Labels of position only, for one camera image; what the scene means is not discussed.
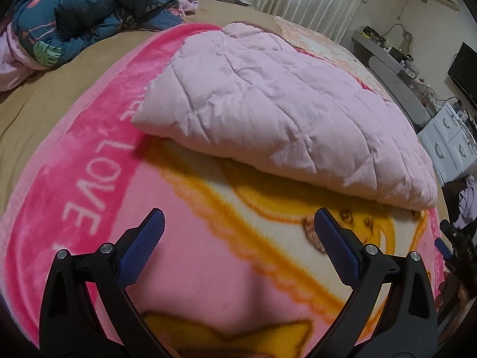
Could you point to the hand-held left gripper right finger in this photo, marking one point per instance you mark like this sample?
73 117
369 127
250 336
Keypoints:
335 244

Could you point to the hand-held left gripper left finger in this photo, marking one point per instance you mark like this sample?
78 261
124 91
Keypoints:
143 244

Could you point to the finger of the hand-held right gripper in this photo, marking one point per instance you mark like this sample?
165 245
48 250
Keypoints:
442 248

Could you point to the pink quilted jacket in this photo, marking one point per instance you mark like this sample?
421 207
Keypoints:
279 112

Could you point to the lavender clothes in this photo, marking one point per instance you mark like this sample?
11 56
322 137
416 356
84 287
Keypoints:
467 201

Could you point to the person's right hand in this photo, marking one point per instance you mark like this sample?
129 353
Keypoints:
467 300

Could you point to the pink printed blanket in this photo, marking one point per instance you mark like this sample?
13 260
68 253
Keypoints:
93 179

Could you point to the white drawer cabinet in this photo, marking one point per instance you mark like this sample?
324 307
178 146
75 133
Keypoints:
447 141

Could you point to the black monitor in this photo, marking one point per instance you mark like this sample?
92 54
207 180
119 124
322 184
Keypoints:
464 76

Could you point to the grey desk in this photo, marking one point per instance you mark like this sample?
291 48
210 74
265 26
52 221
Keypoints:
395 74

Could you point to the pink floral sheet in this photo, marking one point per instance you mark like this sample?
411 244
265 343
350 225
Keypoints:
328 50

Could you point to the blue floral comforter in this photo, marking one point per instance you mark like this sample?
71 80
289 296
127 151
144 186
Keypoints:
74 15

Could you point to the light pink garment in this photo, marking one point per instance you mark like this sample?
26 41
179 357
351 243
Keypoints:
188 3

